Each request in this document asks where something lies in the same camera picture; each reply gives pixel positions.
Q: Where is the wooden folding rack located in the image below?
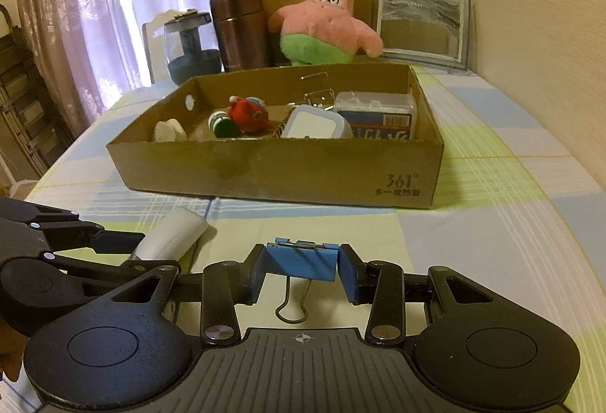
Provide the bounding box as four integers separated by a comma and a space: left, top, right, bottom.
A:
0, 8, 75, 176

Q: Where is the brown cardboard box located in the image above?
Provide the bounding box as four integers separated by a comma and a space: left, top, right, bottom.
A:
107, 61, 444, 209

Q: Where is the person's left hand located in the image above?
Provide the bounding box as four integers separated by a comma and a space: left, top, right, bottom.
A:
0, 321, 28, 382

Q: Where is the clear plastic box with label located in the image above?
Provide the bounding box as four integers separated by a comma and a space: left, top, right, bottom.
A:
333, 92, 418, 141

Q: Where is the green white cap stack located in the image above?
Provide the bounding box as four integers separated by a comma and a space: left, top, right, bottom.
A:
208, 110, 241, 139

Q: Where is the brown thermos bottle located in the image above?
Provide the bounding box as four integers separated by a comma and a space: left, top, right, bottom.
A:
209, 0, 270, 72

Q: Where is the pink Patrick star plush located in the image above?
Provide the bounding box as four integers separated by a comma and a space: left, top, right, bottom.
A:
268, 0, 383, 66

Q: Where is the metal wire holder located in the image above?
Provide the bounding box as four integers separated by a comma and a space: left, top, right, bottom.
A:
300, 71, 336, 110

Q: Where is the silver picture frame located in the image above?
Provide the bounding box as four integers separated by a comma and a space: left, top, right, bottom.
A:
373, 0, 472, 70

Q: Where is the cream wooden chair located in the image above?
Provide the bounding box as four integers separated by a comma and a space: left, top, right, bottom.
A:
142, 10, 179, 84

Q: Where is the Doraemon red keychain toy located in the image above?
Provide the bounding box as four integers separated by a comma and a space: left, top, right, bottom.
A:
227, 96, 272, 134

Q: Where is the white square lidded container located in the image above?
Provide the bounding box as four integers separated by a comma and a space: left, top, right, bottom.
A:
280, 105, 353, 139

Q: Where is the white remote control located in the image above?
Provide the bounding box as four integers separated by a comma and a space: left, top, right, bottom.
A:
130, 208, 209, 261

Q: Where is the white round object in box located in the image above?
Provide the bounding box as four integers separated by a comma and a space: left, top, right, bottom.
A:
153, 119, 187, 142

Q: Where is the glass humidifier dark base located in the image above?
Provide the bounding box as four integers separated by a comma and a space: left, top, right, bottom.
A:
163, 9, 223, 86

